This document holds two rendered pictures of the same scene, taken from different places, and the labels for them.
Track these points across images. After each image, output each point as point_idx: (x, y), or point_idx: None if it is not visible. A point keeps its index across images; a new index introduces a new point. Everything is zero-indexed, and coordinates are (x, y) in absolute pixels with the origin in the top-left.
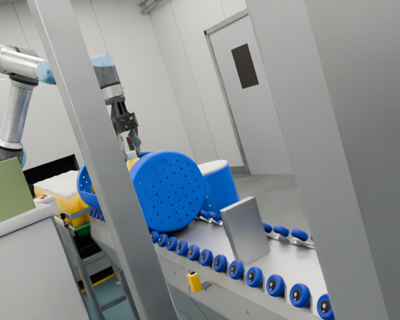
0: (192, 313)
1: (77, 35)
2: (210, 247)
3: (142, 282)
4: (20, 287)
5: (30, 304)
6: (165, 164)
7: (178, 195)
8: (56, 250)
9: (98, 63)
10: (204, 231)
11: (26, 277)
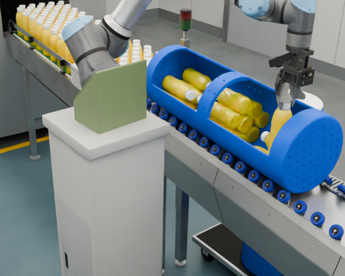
0: (295, 274)
1: None
2: None
3: None
4: (120, 201)
5: (123, 219)
6: (321, 129)
7: (318, 160)
8: (158, 170)
9: (305, 6)
10: (331, 202)
11: (127, 192)
